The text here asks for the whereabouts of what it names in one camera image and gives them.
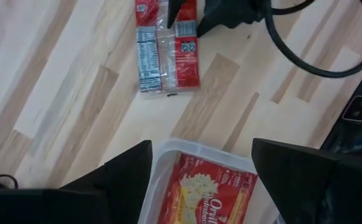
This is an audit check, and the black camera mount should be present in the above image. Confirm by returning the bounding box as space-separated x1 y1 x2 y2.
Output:
320 52 362 158

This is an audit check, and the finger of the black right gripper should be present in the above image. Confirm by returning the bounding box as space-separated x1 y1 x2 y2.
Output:
196 0 264 38
167 0 185 29

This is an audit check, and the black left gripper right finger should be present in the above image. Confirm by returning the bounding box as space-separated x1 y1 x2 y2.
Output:
251 138 362 224

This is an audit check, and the red popcorn bag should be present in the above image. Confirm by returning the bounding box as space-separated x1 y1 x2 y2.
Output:
157 152 259 224
135 0 201 93

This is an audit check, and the clear plastic bin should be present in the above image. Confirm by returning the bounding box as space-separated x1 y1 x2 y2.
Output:
136 138 286 224

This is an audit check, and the silver table-level camera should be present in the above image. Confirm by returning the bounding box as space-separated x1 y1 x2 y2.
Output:
341 95 362 123

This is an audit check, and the black left wrist camera cable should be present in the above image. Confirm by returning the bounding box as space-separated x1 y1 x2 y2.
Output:
0 173 19 190

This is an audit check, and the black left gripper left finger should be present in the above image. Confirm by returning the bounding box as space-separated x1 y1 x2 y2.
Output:
0 139 153 224

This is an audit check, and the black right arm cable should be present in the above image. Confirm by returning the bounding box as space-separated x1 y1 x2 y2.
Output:
263 0 362 78

